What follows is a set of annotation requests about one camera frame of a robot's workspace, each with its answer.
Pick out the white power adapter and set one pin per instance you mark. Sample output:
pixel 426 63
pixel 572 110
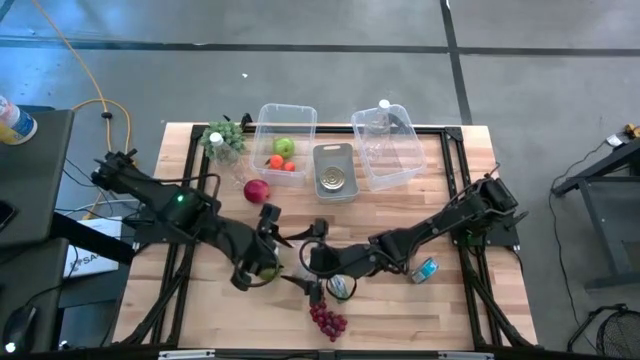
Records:
pixel 615 141

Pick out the red grape bunch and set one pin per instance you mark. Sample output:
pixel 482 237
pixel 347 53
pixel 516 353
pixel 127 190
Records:
pixel 329 322

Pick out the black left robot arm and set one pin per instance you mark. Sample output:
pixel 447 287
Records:
pixel 150 192

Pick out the black frame clamp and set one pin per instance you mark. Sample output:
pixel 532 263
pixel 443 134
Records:
pixel 245 121

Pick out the white blue yellow canister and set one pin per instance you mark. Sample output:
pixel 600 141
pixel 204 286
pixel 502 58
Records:
pixel 15 125

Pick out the black computer mouse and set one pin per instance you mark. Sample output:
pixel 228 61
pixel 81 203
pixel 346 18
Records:
pixel 17 325

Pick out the orange tangerine bunch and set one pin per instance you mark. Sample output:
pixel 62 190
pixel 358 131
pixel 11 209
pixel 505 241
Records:
pixel 276 161

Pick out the grey table edge bracket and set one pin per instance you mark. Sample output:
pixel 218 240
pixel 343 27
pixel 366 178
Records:
pixel 465 356
pixel 187 355

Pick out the teal label can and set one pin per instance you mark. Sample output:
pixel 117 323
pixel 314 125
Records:
pixel 425 270

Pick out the black side desk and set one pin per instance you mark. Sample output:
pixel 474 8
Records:
pixel 30 175

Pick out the black table-level camera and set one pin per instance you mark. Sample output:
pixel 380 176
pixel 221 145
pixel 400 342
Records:
pixel 326 355

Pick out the black side table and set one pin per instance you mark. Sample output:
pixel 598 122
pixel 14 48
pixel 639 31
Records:
pixel 600 164

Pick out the green artificial plant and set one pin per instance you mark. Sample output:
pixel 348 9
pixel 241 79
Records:
pixel 230 132

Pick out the multicolour label can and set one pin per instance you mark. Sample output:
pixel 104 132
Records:
pixel 333 179

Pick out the dark red pomegranate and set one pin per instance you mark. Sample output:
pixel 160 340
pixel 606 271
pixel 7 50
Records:
pixel 256 191

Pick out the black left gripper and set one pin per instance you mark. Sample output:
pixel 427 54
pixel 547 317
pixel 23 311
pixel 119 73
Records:
pixel 260 245

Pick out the white cardboard box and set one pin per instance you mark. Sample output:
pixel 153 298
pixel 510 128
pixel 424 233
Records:
pixel 90 260

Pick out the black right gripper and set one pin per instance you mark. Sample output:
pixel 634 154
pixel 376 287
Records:
pixel 340 262

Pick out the small grey bin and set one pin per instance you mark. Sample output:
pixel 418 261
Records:
pixel 320 195

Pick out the clear plastic bin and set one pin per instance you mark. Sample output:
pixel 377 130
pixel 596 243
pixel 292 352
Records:
pixel 260 125
pixel 410 160

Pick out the green apple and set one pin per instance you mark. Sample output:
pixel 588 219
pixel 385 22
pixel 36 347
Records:
pixel 271 274
pixel 284 148

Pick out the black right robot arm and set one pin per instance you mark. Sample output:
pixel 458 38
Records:
pixel 450 215

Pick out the clear bottle white cap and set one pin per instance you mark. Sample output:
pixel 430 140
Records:
pixel 216 139
pixel 383 104

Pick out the small yellow object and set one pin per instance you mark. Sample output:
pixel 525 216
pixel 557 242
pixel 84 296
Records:
pixel 631 131

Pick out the dark green label can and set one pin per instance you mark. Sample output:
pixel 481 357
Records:
pixel 340 288

